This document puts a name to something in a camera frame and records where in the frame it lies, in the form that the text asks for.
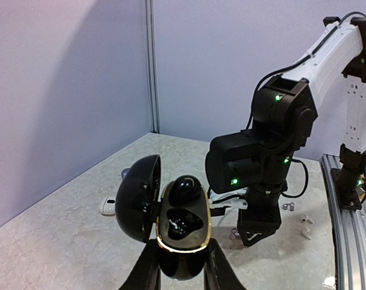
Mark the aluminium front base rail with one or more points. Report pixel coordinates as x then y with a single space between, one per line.
349 234

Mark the white earbud left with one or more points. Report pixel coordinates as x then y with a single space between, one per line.
306 218

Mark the blue-grey earbud charging case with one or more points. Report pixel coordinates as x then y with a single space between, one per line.
124 172

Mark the white earbud right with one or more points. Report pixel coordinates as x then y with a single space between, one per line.
306 233

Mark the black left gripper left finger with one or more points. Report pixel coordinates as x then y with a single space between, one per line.
146 274

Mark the white earbud charging case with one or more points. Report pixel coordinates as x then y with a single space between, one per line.
107 206

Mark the black gold earbud charging case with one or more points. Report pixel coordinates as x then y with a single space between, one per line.
182 232

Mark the white earbud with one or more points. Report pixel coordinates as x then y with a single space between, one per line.
306 233
306 218

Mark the purple earbud right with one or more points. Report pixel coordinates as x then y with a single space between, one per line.
289 206

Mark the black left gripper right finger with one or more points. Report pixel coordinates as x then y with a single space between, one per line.
218 273

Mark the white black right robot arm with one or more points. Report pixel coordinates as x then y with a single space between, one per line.
283 109

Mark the aluminium right corner post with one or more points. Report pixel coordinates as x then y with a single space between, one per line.
151 67

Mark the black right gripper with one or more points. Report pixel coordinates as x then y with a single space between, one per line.
262 217

